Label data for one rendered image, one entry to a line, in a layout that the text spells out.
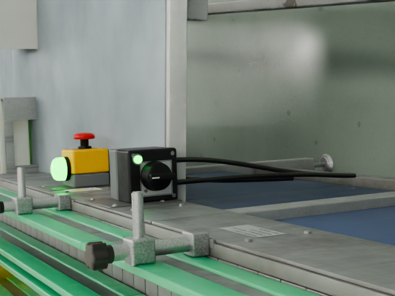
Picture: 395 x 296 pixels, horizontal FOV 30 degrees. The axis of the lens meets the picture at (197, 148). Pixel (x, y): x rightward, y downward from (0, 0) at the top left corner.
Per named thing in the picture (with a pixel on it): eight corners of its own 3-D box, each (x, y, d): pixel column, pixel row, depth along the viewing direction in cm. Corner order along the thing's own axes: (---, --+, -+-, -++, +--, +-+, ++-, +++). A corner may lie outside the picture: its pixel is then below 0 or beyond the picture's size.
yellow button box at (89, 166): (99, 182, 143) (62, 185, 140) (97, 144, 143) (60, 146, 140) (112, 185, 137) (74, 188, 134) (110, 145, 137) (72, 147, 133)
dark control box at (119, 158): (158, 195, 119) (110, 199, 115) (157, 145, 119) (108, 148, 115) (181, 199, 112) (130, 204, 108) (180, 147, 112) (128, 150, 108)
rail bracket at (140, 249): (198, 251, 81) (81, 266, 75) (196, 184, 80) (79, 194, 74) (216, 256, 77) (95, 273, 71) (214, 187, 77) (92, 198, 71)
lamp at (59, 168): (64, 180, 139) (48, 181, 137) (63, 155, 139) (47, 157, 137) (72, 181, 135) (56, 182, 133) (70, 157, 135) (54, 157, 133)
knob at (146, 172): (168, 189, 111) (178, 191, 108) (140, 191, 109) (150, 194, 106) (167, 160, 111) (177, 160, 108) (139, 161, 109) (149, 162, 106)
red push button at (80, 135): (70, 151, 139) (70, 133, 139) (91, 150, 141) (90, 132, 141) (77, 151, 136) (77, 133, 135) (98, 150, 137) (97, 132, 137)
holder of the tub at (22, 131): (22, 202, 197) (-7, 204, 193) (17, 98, 195) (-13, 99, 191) (40, 208, 181) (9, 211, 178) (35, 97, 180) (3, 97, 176)
